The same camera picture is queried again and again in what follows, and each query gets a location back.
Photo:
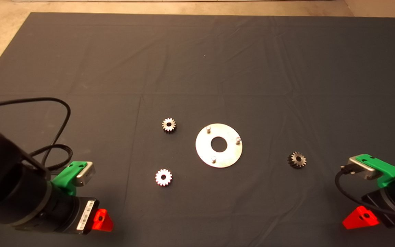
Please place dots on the steel planetary gear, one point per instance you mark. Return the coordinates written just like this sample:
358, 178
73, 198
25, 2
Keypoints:
295, 164
169, 125
159, 181

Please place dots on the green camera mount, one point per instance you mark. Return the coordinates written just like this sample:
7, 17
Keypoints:
63, 178
384, 169

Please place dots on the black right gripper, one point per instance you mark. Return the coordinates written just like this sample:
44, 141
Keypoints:
387, 209

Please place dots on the green right camera mount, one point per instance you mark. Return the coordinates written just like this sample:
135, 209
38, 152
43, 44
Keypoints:
384, 169

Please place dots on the green left camera mount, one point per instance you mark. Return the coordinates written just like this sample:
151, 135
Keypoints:
63, 178

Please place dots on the dark grey table cloth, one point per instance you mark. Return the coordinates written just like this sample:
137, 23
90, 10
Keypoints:
197, 68

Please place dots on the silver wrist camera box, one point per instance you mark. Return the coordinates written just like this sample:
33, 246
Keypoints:
363, 168
86, 175

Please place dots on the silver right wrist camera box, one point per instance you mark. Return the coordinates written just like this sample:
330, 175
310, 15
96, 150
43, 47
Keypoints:
363, 168

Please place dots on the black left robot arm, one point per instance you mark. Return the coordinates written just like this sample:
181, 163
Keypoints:
5, 178

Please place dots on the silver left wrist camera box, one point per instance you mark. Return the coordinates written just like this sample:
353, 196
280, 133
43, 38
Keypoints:
86, 175

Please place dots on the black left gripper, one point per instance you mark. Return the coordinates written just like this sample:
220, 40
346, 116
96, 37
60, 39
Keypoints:
79, 214

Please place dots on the round metal carrier plate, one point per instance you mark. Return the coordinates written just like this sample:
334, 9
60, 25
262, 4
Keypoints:
204, 151

